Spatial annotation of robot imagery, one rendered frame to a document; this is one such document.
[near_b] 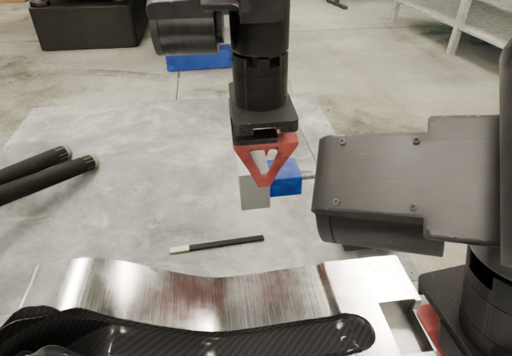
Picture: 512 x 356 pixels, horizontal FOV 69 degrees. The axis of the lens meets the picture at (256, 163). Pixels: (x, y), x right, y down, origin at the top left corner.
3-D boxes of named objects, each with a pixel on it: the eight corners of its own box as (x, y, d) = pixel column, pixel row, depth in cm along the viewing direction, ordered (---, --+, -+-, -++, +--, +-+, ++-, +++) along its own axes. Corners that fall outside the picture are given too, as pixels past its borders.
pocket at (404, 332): (411, 318, 40) (420, 297, 37) (437, 369, 35) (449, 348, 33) (371, 323, 39) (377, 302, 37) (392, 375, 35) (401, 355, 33)
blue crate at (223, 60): (232, 52, 360) (232, 30, 347) (236, 68, 326) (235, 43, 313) (168, 56, 353) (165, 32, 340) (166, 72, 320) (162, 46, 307)
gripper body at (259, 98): (234, 141, 37) (229, 68, 32) (228, 96, 45) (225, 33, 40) (299, 136, 37) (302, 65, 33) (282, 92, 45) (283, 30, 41)
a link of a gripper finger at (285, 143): (236, 201, 42) (232, 129, 36) (232, 164, 47) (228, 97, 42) (296, 196, 42) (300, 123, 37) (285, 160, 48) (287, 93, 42)
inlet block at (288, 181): (334, 176, 51) (337, 142, 47) (345, 200, 47) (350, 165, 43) (238, 185, 50) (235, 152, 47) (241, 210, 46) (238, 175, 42)
